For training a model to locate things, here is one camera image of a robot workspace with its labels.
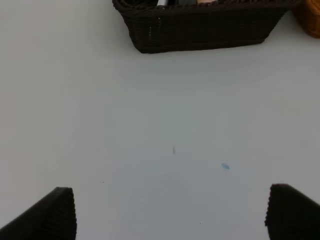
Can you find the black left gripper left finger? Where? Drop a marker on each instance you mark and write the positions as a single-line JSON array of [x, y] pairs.
[[51, 218]]

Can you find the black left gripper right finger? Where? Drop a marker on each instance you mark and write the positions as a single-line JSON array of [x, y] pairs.
[[291, 215]]

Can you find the orange wicker basket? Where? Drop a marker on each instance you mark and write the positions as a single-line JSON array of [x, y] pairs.
[[307, 13]]

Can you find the dark brown wicker basket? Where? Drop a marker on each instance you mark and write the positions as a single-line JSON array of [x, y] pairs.
[[206, 26]]

